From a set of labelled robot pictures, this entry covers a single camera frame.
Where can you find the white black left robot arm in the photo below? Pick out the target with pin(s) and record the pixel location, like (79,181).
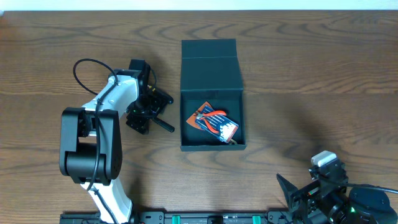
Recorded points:
(90,140)

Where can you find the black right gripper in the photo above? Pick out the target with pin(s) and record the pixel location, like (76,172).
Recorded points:
(314,193)

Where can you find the black yellow screwdriver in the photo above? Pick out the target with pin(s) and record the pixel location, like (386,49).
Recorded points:
(159,93)

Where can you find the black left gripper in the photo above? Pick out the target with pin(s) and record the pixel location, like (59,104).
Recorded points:
(152,109)

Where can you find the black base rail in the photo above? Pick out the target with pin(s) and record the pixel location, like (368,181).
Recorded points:
(273,217)

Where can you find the red handled pliers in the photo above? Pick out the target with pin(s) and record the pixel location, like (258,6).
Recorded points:
(210,120)

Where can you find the black open gift box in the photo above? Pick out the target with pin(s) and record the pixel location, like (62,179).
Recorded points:
(210,73)

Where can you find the small claw hammer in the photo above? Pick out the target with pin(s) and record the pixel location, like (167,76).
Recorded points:
(138,120)

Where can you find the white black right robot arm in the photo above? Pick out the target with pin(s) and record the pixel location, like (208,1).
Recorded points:
(367,204)

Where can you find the blue precision screwdriver set case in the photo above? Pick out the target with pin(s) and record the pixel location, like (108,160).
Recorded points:
(220,126)

